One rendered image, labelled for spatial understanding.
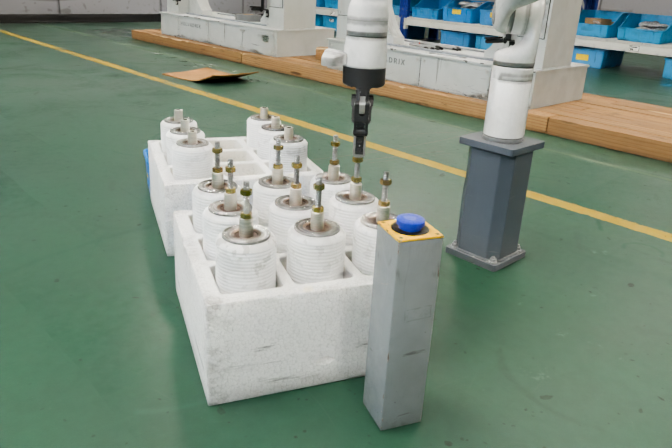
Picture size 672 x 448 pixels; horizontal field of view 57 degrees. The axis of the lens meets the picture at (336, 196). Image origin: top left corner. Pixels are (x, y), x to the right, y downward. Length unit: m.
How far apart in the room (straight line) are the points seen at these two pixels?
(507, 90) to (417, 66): 2.09
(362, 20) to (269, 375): 0.59
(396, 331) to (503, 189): 0.66
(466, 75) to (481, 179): 1.87
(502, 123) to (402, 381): 0.71
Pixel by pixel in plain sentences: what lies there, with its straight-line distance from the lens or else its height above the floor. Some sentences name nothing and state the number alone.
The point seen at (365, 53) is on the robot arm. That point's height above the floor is 0.52.
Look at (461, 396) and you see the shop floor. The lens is 1.08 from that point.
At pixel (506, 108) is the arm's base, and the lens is 1.44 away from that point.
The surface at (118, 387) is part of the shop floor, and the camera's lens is 1.09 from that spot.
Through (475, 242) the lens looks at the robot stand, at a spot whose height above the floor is 0.05.
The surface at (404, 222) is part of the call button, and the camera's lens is 0.85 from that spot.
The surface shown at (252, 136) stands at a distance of 1.74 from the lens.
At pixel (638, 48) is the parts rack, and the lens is 5.71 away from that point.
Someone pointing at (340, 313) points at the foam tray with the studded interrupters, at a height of 0.13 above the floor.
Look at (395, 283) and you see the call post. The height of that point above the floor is 0.25.
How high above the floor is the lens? 0.64
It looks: 20 degrees down
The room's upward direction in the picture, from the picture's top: 3 degrees clockwise
